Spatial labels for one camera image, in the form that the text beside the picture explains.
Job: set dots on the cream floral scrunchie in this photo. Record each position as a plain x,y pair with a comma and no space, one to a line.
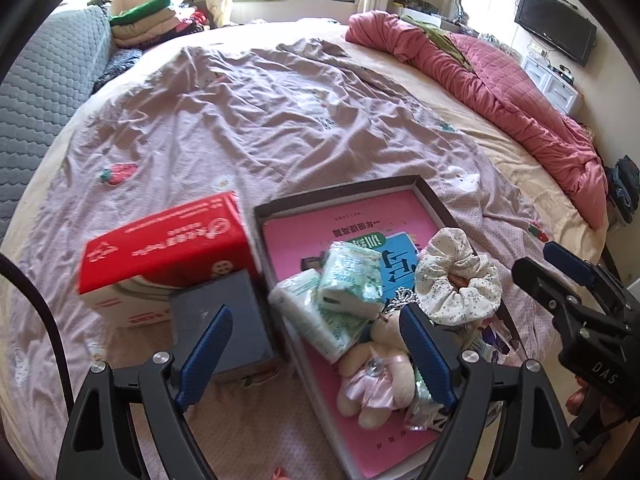
440,255

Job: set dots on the dark floral cloth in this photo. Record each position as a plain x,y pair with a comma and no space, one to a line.
120,67

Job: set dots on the person's right hand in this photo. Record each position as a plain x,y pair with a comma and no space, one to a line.
577,399

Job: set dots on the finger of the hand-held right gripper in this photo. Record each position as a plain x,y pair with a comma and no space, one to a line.
542,285
570,262

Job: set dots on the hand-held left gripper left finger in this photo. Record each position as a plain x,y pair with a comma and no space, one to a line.
207,355

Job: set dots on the stack of folded clothes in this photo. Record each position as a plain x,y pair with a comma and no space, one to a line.
150,20

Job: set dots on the pink and blue book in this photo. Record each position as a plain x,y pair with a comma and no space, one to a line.
300,240

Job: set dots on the lilac bed sheet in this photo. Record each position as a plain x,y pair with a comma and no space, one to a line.
250,125

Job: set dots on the dark blue box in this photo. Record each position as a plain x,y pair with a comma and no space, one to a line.
200,300

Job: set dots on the clear plastic cartoon packet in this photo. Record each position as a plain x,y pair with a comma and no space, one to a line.
487,345

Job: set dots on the pink quilt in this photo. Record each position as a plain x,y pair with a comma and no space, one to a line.
500,90

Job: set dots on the olive green cloth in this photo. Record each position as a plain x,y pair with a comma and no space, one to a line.
440,42

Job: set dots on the white drawer cabinet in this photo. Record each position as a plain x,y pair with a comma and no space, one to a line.
552,85

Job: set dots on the grey quilted headboard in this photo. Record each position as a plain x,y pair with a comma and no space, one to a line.
45,90

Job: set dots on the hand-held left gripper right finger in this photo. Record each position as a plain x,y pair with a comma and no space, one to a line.
425,355

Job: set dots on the cream fitted bed sheet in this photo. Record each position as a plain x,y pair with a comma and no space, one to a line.
500,125

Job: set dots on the satin dress plush bear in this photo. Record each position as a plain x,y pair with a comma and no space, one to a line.
372,380

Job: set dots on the mint green tissue pack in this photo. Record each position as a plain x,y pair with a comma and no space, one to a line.
305,310

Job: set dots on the white dresser with clutter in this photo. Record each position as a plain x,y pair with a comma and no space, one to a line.
415,7

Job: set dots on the black television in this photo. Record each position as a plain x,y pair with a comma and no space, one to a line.
555,25

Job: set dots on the red and white carton box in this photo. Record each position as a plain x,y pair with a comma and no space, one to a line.
165,255

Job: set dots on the green floral tissue packet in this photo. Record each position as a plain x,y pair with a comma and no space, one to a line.
350,275

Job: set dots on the dark blue clothes pile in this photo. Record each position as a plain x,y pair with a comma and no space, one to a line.
625,185

